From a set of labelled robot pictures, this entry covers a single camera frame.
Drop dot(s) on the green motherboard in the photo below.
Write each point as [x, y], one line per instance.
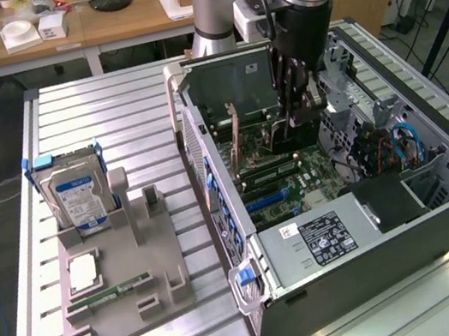
[316, 169]

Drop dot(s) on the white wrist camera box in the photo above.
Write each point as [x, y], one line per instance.
[246, 20]

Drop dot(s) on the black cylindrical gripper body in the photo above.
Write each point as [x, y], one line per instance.
[305, 32]

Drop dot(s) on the silver CPU chip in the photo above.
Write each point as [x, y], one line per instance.
[83, 273]

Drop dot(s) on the green graphics card silver bracket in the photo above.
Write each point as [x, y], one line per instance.
[293, 138]

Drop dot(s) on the open black PC case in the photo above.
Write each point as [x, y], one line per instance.
[360, 296]

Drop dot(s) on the black expansion slot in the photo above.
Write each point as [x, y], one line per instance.
[265, 192]

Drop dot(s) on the green RAM stick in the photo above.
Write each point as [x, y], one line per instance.
[271, 173]
[111, 292]

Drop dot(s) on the perforated metal drive cage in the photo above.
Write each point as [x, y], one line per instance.
[342, 106]

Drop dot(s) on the grey disk bay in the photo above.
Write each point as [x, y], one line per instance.
[448, 180]

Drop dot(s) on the blue expansion slot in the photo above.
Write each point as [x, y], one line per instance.
[269, 200]

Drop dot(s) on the hard disk with blue carrier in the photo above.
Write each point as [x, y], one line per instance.
[77, 198]

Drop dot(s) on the blue case release latch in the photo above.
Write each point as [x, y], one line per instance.
[245, 279]

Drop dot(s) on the silver chipset heatsink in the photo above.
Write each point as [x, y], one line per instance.
[318, 199]

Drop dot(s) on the white square tape holder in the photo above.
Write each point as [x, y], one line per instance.
[21, 38]

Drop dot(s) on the white paper sheets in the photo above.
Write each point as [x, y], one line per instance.
[175, 9]

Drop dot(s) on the small white box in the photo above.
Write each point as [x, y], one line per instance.
[52, 28]

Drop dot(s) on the grey plastic parts rack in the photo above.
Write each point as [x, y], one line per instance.
[112, 257]

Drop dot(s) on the black plastic shroud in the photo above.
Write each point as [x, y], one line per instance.
[387, 204]

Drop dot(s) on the grey power supply unit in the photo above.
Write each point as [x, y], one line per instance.
[283, 253]

